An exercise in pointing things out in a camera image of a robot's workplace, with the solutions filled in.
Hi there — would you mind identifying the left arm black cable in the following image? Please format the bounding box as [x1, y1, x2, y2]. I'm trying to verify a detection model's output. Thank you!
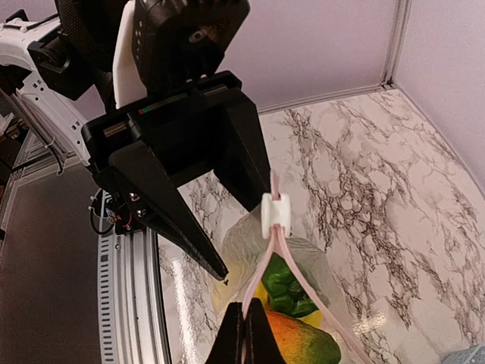
[47, 140, 67, 177]

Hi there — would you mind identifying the yellow toy banana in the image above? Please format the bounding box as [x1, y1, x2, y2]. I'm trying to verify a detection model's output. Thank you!
[254, 281, 323, 328]

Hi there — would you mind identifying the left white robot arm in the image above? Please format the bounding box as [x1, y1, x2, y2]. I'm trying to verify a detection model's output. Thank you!
[1, 1, 270, 281]

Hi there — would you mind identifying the orange green toy mango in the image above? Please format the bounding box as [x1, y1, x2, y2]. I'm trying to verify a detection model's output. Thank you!
[266, 311, 342, 364]

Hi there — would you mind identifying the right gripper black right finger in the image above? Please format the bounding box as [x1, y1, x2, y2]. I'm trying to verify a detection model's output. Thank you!
[245, 298, 286, 364]

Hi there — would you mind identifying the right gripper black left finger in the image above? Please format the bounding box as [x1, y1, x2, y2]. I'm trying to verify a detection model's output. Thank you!
[205, 303, 245, 364]

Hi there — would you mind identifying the clear zip top bag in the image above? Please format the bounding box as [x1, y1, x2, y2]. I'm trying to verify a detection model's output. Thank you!
[206, 174, 370, 363]

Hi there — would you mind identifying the grey plastic basket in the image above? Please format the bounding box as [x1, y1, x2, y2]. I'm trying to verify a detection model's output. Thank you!
[441, 344, 485, 364]

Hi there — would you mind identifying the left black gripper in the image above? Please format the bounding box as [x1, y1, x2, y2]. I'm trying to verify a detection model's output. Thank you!
[27, 1, 271, 281]

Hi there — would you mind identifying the left aluminium frame post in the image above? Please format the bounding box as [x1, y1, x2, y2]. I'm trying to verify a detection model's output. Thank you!
[380, 0, 412, 89]

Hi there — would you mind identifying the front aluminium rail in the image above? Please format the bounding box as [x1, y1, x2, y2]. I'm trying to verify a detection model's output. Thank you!
[97, 229, 172, 364]

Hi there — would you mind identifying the dark green toy avocado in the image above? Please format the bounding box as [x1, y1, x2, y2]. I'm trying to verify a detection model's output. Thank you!
[261, 253, 317, 308]

